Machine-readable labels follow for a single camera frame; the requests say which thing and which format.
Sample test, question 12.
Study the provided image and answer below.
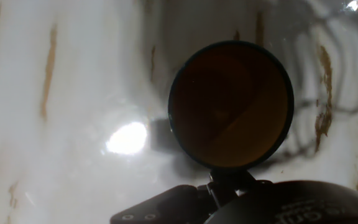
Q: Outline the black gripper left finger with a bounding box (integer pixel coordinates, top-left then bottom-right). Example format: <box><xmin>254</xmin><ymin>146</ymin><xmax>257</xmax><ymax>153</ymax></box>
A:
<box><xmin>206</xmin><ymin>174</ymin><xmax>241</xmax><ymax>208</ymax></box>

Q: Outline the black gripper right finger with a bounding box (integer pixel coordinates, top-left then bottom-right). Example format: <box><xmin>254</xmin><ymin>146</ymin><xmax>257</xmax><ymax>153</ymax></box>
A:
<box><xmin>239</xmin><ymin>174</ymin><xmax>273</xmax><ymax>195</ymax></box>

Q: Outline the teal cup with orange inside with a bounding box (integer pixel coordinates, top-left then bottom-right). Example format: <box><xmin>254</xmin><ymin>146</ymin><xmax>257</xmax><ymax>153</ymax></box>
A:
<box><xmin>167</xmin><ymin>40</ymin><xmax>295</xmax><ymax>172</ymax></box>

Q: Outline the marble pattern board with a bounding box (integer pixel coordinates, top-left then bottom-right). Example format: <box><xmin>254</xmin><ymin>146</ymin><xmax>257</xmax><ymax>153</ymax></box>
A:
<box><xmin>0</xmin><ymin>0</ymin><xmax>358</xmax><ymax>224</ymax></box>

